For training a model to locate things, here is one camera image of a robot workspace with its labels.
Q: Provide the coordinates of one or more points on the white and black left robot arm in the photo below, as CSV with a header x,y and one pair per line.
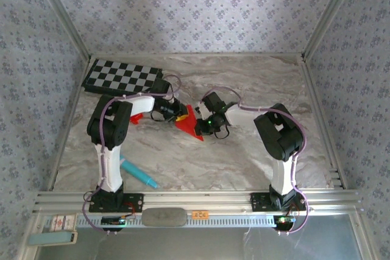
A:
x,y
110,174

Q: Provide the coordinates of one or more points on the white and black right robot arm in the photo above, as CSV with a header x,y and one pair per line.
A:
x,y
281,174

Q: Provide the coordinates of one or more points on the small red object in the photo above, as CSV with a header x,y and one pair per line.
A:
x,y
136,118

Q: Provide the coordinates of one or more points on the black and grey chessboard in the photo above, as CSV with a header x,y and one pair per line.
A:
x,y
122,78

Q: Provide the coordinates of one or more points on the teal marker pen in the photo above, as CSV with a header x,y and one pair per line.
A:
x,y
140,174

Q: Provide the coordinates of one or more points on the orange label tag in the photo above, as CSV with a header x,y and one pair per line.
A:
x,y
200,214

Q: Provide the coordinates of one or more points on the grey oval pad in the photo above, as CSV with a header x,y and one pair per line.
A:
x,y
164,217

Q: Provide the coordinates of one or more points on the grey metal shelf panel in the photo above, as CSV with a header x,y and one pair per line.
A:
x,y
198,244

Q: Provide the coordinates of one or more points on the red and white card box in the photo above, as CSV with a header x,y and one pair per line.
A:
x,y
63,223

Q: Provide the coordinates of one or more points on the teal flat box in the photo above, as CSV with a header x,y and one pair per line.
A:
x,y
50,238

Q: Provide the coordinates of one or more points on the aluminium front frame rail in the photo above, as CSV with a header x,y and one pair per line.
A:
x,y
198,200

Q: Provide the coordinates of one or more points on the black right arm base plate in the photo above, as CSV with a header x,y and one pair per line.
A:
x,y
259,202

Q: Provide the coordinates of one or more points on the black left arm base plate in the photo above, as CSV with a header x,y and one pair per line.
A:
x,y
134,202

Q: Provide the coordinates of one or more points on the aluminium side rail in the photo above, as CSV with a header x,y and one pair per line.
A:
x,y
68,126
323,126

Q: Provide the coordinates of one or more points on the aluminium corner post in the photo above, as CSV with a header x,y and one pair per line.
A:
x,y
330,13
61,13

